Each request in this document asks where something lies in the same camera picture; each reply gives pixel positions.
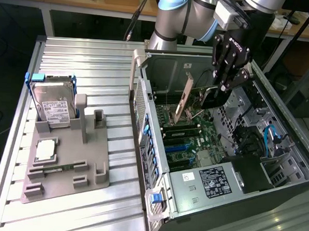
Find open black PC case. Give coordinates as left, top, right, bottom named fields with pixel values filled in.
left=122, top=43, right=309, bottom=231

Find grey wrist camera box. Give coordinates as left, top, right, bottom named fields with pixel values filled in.
left=213, top=0, right=240, bottom=30

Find black fan shroud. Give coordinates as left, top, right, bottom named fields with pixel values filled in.
left=223, top=154, right=276, bottom=196

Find CPU socket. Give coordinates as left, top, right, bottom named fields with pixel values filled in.
left=166, top=105, right=192, bottom=124

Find grey power supply unit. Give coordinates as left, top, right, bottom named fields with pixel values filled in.
left=166, top=159, right=246, bottom=222

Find silver CPU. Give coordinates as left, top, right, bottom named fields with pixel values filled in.
left=35, top=140, right=58, bottom=161

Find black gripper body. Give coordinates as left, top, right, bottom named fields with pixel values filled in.
left=220, top=8, right=276, bottom=72

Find blue wire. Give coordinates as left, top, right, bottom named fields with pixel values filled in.
left=262, top=125, right=278, bottom=159

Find metal disk bay cage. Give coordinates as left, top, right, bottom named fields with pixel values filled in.
left=212, top=80, right=255, bottom=131

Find black graphics card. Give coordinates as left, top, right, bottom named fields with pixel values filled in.
left=173, top=70, right=234, bottom=125

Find blue expansion slot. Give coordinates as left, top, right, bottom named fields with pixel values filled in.
left=165, top=144, right=190, bottom=154

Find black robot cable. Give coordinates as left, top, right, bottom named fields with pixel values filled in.
left=123, top=0, right=151, bottom=42

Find black RAM stick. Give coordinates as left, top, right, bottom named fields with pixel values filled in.
left=165, top=126, right=198, bottom=142

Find green motherboard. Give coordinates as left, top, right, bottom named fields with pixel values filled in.
left=151, top=95, right=231, bottom=176

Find grey parts rack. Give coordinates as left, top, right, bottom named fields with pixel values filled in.
left=20, top=89, right=115, bottom=209

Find black monitor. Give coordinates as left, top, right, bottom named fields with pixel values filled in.
left=282, top=0, right=309, bottom=13

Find green RAM stick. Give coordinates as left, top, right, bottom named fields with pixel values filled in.
left=43, top=165, right=76, bottom=174

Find hard disk with blue bracket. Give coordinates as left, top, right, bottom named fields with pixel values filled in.
left=22, top=71, right=78, bottom=130

